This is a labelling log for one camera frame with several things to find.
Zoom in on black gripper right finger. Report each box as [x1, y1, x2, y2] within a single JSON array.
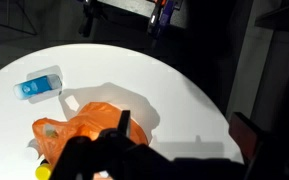
[[117, 110, 131, 137]]

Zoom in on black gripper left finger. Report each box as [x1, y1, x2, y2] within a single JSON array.
[[50, 136, 102, 180]]

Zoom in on orange plastic bag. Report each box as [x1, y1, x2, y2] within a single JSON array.
[[31, 101, 150, 168]]

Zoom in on yellow-capped dark bottle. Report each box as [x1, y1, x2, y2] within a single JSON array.
[[35, 159, 53, 180]]

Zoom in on round white table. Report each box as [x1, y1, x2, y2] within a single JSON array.
[[0, 44, 242, 180]]

